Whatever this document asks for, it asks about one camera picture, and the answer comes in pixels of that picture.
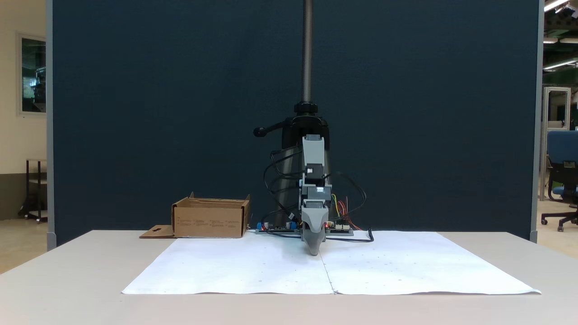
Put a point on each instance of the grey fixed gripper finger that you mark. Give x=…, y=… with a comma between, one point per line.
x=314, y=230

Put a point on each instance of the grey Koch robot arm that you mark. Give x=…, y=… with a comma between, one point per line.
x=313, y=151

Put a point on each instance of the circuit board with red light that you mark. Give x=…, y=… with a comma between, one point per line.
x=341, y=231

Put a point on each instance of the blue circuit board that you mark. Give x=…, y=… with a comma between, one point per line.
x=277, y=228

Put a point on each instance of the white paper sheet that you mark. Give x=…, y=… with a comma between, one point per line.
x=271, y=266

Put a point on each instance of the brown cardboard box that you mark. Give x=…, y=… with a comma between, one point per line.
x=207, y=221

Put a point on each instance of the dark blue partition panel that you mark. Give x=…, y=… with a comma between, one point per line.
x=158, y=113

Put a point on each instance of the blue office chair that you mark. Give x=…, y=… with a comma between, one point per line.
x=562, y=149

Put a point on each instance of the ceiling light strip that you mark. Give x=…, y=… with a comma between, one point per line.
x=554, y=4
x=557, y=64

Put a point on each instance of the dark wheeled cart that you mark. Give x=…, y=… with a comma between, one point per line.
x=28, y=189

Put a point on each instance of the metal frame cabinet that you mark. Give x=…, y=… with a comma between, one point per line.
x=545, y=135

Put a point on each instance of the framed wall window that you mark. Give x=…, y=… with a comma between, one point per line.
x=34, y=74

